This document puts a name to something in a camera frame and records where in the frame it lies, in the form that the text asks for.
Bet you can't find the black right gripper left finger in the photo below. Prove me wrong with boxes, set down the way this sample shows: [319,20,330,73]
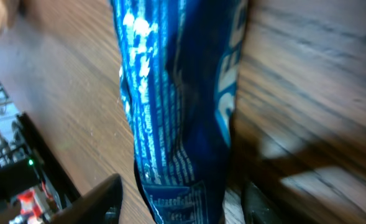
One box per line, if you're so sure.
[50,174,123,224]

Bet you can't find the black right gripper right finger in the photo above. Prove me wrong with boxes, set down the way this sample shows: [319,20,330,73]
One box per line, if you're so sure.
[241,182,282,224]

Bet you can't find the blue Oreo cookie pack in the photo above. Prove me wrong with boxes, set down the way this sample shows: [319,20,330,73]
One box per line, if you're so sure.
[110,0,248,223]

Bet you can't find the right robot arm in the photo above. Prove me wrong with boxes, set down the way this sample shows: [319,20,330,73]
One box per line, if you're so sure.
[0,159,226,224]

